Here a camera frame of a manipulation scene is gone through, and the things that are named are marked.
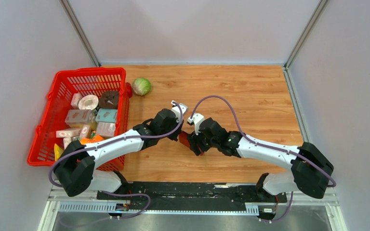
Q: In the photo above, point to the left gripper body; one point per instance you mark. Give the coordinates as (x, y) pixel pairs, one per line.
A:
(174, 135)

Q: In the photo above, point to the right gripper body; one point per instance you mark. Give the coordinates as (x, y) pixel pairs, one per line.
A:
(203, 143)

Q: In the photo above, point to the red paper box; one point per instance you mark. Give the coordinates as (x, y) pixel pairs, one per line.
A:
(184, 139)

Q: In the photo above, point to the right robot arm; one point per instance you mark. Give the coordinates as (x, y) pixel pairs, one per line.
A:
(306, 168)

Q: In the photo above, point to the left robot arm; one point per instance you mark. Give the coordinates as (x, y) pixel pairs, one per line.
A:
(77, 169)

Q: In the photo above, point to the teal box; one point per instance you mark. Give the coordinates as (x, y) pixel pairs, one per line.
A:
(107, 115)

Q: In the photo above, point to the pink box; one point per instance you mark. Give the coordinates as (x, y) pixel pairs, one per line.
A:
(77, 116)

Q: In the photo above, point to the green cabbage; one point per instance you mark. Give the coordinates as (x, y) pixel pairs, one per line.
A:
(141, 86)

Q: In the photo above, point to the red pepper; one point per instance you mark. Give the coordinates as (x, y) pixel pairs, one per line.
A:
(129, 90)

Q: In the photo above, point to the brown round cake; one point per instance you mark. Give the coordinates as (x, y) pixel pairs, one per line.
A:
(109, 99)

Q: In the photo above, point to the pink tape roll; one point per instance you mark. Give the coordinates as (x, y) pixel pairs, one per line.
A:
(88, 102)

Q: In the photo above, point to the red plastic basket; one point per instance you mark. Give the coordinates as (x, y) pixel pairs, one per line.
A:
(93, 80)

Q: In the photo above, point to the orange yellow snack bag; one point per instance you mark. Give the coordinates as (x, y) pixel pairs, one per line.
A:
(94, 139)

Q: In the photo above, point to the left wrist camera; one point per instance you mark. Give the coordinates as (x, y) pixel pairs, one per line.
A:
(179, 109)

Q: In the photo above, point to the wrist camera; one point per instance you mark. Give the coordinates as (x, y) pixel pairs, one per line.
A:
(196, 120)
(179, 109)

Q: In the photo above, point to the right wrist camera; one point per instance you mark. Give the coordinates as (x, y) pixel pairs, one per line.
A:
(196, 120)

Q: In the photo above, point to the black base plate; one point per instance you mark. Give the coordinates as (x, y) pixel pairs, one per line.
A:
(194, 196)

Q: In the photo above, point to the aluminium frame rail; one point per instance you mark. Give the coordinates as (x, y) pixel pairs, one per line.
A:
(92, 201)

